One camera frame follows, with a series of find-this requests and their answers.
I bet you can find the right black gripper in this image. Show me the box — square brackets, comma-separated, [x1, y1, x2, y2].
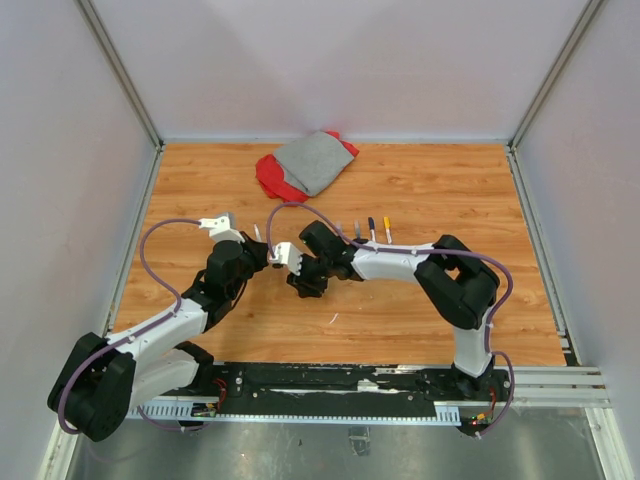
[287, 252, 334, 298]

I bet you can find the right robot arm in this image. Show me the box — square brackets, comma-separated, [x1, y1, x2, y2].
[271, 221, 500, 400]

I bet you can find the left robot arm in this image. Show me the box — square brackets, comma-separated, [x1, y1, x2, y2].
[47, 232, 269, 442]

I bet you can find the grey folded cloth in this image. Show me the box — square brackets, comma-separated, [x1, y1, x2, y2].
[273, 131, 357, 197]

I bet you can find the red cloth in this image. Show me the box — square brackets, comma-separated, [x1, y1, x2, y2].
[255, 131, 359, 203]

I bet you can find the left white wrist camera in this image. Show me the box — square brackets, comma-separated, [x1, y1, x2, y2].
[199, 212, 244, 243]

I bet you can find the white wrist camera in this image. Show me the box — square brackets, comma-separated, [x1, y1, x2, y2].
[199, 212, 244, 243]
[269, 242, 303, 276]

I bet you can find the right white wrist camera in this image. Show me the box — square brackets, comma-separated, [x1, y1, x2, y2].
[269, 242, 303, 276]

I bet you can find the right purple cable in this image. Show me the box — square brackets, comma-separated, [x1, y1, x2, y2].
[265, 201, 515, 432]

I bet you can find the grey cable duct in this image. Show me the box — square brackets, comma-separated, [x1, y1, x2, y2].
[127, 399, 462, 427]

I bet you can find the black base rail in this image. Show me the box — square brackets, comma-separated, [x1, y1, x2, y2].
[164, 362, 512, 411]

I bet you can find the aluminium frame rail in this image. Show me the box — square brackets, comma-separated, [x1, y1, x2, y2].
[509, 365, 611, 407]

